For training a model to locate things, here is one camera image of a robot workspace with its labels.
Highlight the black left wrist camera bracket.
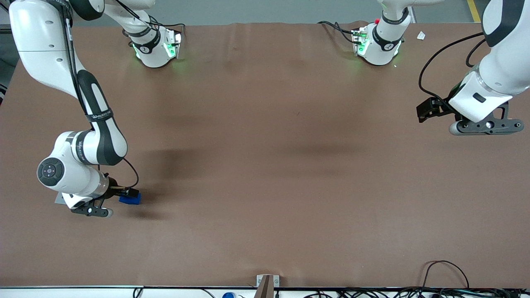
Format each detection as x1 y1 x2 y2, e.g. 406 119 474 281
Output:
449 102 525 136

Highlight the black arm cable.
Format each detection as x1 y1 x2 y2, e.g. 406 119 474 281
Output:
62 8 140 192
418 32 489 109

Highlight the black looping cable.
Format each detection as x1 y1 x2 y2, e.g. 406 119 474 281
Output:
422 260 470 290

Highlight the small metal bracket plate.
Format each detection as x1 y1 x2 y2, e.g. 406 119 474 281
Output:
256 274 280 288

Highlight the black base cable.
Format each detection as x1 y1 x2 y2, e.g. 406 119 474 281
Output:
318 21 357 43
112 0 186 33

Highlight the brown table mat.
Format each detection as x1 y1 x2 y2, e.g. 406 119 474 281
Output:
0 21 530 288

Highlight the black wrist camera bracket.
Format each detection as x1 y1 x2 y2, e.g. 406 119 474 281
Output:
70 198 114 219
449 102 525 136

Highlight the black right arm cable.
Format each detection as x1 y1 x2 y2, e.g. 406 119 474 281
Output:
62 8 140 192

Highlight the black cable bundle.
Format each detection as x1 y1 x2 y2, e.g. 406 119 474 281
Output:
304 287 530 298

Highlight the black left base cable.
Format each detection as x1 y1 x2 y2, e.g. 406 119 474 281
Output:
318 21 357 43

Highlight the black right wrist camera bracket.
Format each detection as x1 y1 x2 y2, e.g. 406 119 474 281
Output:
70 198 114 219

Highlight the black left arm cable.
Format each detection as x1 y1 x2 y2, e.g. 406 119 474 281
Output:
418 32 489 109

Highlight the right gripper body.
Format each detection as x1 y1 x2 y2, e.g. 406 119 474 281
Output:
62 177 121 210

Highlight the blue plastic part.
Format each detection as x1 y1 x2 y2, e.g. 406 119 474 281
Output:
119 192 142 206

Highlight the black right base cable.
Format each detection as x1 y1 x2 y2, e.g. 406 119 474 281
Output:
112 0 186 33

